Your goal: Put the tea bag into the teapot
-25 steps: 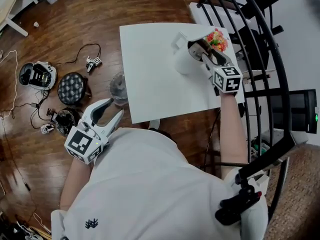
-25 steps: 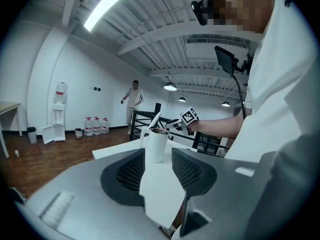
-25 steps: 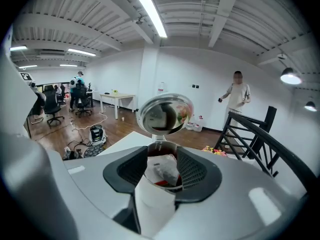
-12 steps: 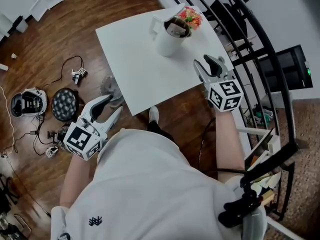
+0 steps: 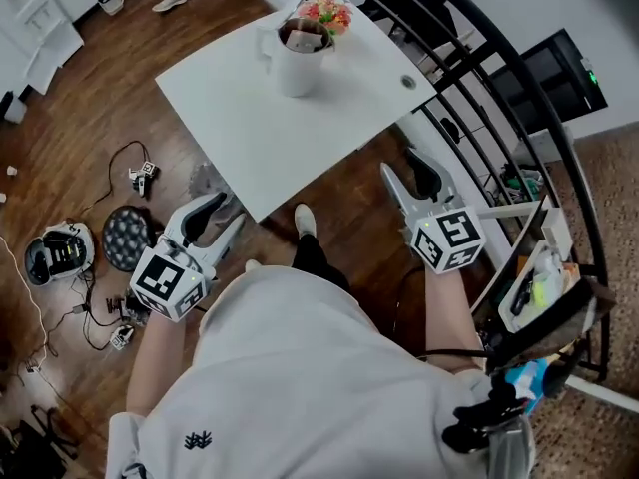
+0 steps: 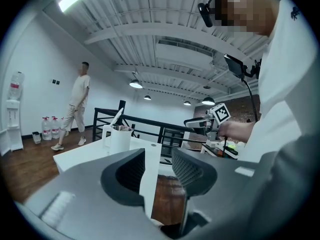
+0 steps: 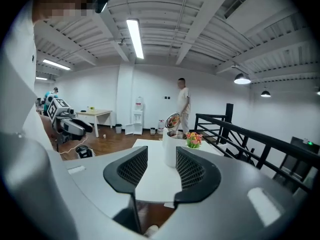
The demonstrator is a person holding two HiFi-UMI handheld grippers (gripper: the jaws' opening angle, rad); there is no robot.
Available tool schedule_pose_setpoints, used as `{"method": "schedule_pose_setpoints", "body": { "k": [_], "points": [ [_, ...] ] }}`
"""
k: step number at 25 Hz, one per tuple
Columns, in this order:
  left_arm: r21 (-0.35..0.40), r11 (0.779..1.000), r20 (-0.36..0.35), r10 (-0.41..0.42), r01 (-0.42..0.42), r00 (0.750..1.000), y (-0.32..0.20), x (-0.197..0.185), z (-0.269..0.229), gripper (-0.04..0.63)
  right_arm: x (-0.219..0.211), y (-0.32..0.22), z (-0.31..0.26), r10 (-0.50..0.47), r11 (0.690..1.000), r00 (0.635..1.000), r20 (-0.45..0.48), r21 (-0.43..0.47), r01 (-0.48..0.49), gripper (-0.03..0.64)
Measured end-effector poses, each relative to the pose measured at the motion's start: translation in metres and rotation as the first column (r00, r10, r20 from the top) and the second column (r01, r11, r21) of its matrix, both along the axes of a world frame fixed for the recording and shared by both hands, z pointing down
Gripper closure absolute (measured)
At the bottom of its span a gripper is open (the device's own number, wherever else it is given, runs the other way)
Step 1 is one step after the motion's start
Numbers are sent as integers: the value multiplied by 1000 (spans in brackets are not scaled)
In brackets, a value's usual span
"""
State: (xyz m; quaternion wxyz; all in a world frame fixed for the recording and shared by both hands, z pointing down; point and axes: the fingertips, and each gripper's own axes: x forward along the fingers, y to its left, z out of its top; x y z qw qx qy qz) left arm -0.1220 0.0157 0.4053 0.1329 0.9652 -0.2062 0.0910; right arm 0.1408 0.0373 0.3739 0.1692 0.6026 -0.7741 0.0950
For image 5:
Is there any black floor cable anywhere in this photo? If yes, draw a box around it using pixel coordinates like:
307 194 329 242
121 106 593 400
79 139 152 215

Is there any white floor cable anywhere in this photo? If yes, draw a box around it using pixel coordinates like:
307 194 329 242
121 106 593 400
0 235 59 374

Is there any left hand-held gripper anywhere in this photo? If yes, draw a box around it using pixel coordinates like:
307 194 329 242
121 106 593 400
129 191 248 324

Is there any white cabinet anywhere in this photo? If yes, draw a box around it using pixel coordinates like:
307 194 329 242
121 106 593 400
0 0 86 95

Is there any small gripper with marker block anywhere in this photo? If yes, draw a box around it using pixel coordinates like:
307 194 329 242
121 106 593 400
127 159 161 199
109 323 136 352

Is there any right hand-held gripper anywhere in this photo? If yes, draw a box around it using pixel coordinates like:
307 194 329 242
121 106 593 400
379 147 487 275

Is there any black cable at waist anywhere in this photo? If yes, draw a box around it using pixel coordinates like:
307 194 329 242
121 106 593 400
415 348 491 362

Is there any white rectangular box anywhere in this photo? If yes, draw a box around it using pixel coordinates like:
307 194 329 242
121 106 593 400
540 207 573 262

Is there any round black dimpled disc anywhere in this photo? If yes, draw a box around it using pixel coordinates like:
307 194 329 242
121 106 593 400
101 205 152 273

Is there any white and black headset case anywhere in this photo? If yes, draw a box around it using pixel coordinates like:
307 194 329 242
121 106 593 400
24 221 97 288

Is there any person's black trouser leg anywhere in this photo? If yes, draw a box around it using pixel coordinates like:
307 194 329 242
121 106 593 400
290 233 351 294

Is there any white pitcher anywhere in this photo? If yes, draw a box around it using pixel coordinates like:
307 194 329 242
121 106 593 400
255 0 337 100

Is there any person's left forearm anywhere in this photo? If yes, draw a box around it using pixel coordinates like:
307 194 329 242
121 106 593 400
125 310 202 419

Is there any black folding stand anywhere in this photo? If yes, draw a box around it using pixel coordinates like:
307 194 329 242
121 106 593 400
0 404 79 479

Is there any black monitor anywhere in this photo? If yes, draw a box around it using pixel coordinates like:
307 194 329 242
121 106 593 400
490 28 610 137

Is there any white plastic tray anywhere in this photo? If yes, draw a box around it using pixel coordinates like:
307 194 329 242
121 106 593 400
497 239 566 334

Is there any person's right forearm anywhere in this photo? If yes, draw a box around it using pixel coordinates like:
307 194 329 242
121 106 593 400
422 265 484 369

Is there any black metal railing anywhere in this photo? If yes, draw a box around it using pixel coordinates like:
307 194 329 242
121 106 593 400
271 0 616 384

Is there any white paper piece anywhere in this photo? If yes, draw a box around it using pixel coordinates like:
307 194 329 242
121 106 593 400
286 28 326 53

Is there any blue and white plastic bag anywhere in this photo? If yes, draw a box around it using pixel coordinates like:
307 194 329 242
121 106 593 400
503 358 551 414

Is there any person's white shoe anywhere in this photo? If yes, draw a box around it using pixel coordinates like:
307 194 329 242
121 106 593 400
293 203 318 240

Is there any red and yellow flower bouquet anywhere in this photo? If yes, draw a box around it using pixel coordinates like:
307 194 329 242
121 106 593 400
298 0 355 38

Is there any person's white shirt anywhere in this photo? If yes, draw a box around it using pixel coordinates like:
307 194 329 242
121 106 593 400
104 264 536 479

